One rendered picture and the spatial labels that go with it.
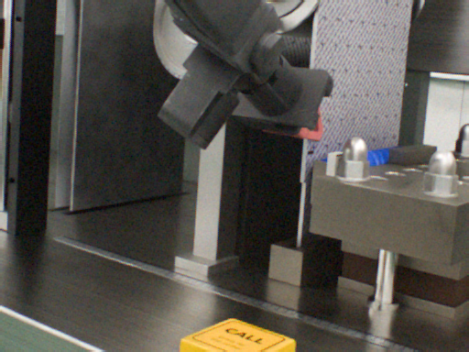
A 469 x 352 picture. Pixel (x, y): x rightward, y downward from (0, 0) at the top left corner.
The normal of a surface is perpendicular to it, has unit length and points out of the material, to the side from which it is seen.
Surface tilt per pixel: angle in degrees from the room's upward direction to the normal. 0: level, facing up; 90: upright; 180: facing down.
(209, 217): 90
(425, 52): 90
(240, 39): 120
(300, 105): 60
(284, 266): 90
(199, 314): 0
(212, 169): 90
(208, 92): 75
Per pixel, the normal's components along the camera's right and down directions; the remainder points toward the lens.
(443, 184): -0.09, 0.11
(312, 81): -0.46, -0.46
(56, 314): 0.08, -0.99
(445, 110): -0.58, 0.05
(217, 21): 0.77, 0.58
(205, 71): -0.09, -0.22
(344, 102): 0.81, 0.13
